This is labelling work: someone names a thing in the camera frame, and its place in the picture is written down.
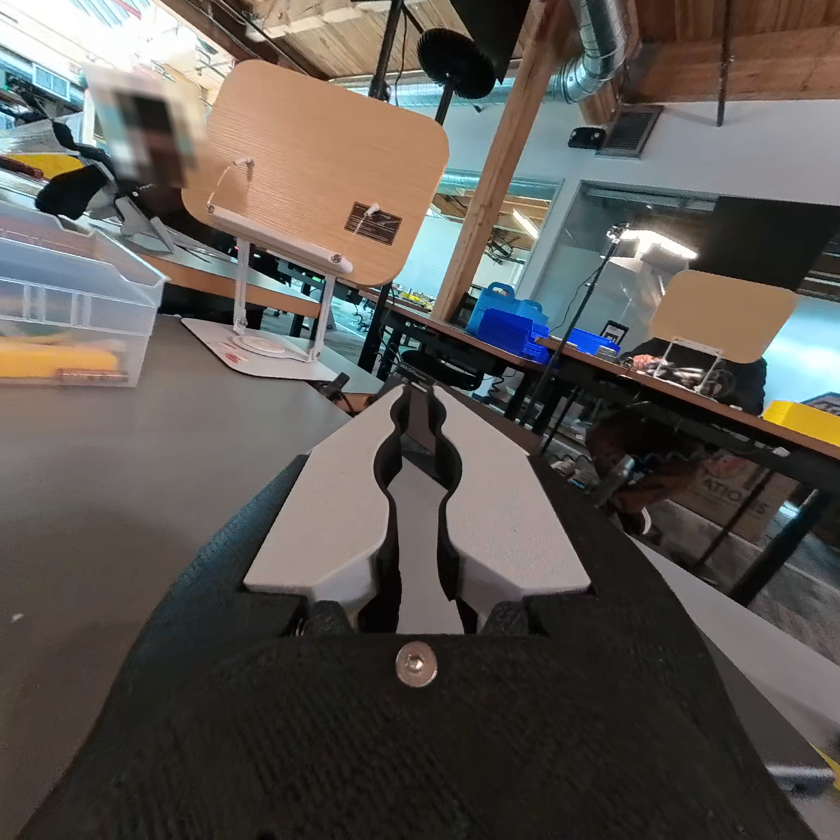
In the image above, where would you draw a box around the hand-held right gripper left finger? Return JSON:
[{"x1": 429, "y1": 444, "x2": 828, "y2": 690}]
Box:
[{"x1": 243, "y1": 384, "x2": 411, "y2": 634}]

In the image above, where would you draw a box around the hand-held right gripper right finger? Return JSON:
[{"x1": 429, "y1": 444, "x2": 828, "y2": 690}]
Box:
[{"x1": 430, "y1": 384, "x2": 592, "y2": 632}]

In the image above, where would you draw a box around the clear plastic storage bin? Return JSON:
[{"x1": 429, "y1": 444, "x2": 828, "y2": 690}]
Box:
[{"x1": 0, "y1": 197, "x2": 170, "y2": 388}]

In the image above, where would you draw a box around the brown office chair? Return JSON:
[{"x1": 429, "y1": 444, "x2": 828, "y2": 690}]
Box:
[{"x1": 586, "y1": 403, "x2": 706, "y2": 539}]

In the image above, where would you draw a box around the flat blue plastic bin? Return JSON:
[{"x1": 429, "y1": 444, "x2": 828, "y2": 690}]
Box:
[{"x1": 558, "y1": 328, "x2": 621, "y2": 357}]

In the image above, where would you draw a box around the cardboard box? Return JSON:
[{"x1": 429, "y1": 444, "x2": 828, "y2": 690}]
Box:
[{"x1": 669, "y1": 453, "x2": 798, "y2": 542}]

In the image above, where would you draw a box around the wooden desk with black legs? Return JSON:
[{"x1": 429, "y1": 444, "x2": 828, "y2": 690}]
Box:
[
  {"x1": 538, "y1": 335, "x2": 840, "y2": 605},
  {"x1": 141, "y1": 252, "x2": 546, "y2": 421}
]

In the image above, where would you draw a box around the black light stand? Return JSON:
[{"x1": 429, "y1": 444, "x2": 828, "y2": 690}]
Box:
[{"x1": 525, "y1": 223, "x2": 634, "y2": 454}]

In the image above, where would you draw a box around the wooden panel on white stand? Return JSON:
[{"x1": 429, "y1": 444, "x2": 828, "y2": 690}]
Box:
[
  {"x1": 656, "y1": 269, "x2": 798, "y2": 395},
  {"x1": 180, "y1": 60, "x2": 450, "y2": 382}
]

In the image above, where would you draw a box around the yellow box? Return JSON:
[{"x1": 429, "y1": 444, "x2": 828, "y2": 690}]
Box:
[{"x1": 763, "y1": 399, "x2": 840, "y2": 447}]

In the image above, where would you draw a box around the yellow block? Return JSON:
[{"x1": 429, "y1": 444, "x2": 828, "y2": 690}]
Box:
[{"x1": 0, "y1": 344, "x2": 127, "y2": 382}]

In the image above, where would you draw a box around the black and white robot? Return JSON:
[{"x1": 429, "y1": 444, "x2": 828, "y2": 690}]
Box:
[{"x1": 36, "y1": 121, "x2": 177, "y2": 253}]

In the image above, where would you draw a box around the black round disc on pole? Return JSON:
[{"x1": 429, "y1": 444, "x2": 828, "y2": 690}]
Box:
[{"x1": 418, "y1": 29, "x2": 496, "y2": 126}]

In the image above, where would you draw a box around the black tripod pole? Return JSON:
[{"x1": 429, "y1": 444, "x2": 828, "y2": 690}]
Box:
[{"x1": 357, "y1": 0, "x2": 404, "y2": 371}]

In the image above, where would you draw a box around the black overhead light panel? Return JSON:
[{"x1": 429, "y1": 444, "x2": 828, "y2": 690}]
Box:
[{"x1": 451, "y1": 0, "x2": 531, "y2": 83}]

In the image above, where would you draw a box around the blue plastic bin with handle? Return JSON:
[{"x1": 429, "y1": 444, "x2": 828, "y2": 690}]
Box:
[{"x1": 467, "y1": 281, "x2": 551, "y2": 362}]

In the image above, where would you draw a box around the wooden support post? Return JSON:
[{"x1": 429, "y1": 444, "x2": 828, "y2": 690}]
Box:
[{"x1": 430, "y1": 0, "x2": 572, "y2": 322}]

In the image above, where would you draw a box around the black wall screen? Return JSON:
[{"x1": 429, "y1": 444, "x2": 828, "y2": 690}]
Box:
[{"x1": 696, "y1": 196, "x2": 840, "y2": 293}]

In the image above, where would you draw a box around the grey wall vent grille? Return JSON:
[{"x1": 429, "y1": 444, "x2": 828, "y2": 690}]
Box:
[{"x1": 597, "y1": 105, "x2": 664, "y2": 158}]

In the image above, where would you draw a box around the wide silver air duct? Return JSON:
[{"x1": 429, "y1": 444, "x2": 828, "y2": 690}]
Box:
[{"x1": 328, "y1": 0, "x2": 631, "y2": 106}]

